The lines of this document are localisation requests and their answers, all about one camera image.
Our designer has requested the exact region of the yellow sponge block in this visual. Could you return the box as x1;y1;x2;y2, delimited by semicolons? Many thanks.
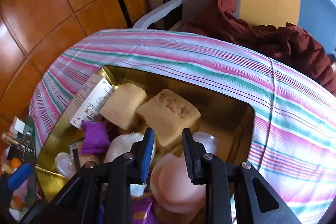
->
100;83;147;131

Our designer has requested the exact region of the white sock bundle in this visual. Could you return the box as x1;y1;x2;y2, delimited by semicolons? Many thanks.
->
104;132;144;163

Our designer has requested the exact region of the clear white plastic bag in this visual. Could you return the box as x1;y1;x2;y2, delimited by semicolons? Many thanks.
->
54;152;76;179

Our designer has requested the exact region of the wooden wardrobe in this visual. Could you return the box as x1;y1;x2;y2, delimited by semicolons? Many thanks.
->
1;0;148;149

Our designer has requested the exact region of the purple snack packet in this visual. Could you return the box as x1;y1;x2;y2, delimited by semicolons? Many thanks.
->
80;121;110;154

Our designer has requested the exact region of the striped bed sheet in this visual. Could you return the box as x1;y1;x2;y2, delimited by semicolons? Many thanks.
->
29;29;335;223

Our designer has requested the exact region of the cluttered glass nightstand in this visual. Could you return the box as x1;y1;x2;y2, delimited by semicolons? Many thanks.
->
1;117;37;223

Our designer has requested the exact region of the white cardboard box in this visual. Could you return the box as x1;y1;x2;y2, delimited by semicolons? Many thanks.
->
65;74;116;128

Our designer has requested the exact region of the dark red down jacket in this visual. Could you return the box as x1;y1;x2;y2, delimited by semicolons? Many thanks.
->
187;0;335;94

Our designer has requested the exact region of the gold metal tin box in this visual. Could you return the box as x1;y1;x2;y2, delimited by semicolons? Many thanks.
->
38;67;254;223

